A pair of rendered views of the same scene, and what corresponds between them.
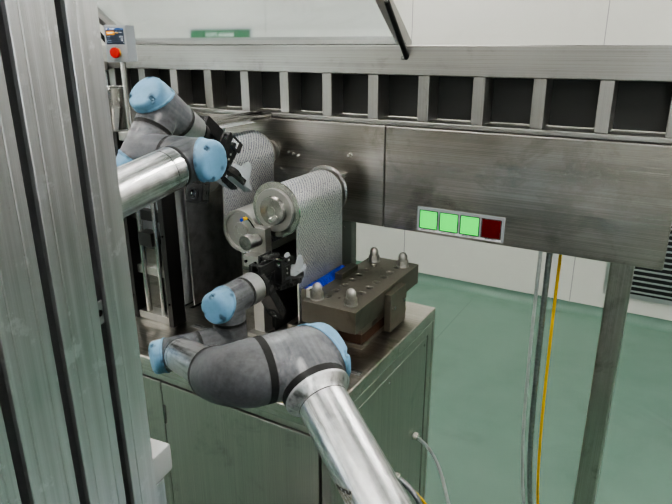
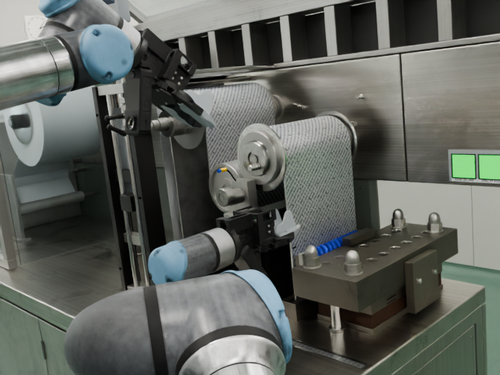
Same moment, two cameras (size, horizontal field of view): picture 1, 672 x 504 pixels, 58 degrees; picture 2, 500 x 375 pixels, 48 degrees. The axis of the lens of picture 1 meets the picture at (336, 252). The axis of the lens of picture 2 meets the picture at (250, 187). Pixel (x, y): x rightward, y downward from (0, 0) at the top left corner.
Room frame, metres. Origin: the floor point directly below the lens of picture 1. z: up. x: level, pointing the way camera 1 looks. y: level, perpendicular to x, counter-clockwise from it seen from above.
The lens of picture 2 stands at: (0.36, -0.16, 1.41)
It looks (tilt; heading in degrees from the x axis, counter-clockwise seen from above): 10 degrees down; 17
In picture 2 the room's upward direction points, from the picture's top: 6 degrees counter-clockwise
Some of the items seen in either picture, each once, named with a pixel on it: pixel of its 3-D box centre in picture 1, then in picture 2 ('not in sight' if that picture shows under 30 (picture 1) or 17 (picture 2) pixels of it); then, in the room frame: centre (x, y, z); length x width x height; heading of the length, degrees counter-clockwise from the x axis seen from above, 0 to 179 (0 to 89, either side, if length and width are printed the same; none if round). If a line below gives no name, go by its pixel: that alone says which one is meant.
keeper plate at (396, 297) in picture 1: (396, 307); (422, 280); (1.54, -0.17, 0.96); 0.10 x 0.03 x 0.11; 150
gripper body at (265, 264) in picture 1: (269, 275); (246, 234); (1.39, 0.16, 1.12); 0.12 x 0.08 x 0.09; 150
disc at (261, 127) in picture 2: (276, 209); (260, 157); (1.53, 0.16, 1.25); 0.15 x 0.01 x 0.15; 60
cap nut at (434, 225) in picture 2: (402, 259); (434, 221); (1.69, -0.20, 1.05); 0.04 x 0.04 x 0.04
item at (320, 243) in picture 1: (320, 250); (323, 209); (1.60, 0.04, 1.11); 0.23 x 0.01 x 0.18; 150
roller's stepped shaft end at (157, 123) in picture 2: not in sight; (155, 125); (1.58, 0.42, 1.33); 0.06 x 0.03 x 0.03; 150
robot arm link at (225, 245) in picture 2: (248, 288); (215, 248); (1.32, 0.21, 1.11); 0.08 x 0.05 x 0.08; 60
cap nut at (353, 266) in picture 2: (350, 296); (352, 261); (1.41, -0.04, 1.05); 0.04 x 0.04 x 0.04
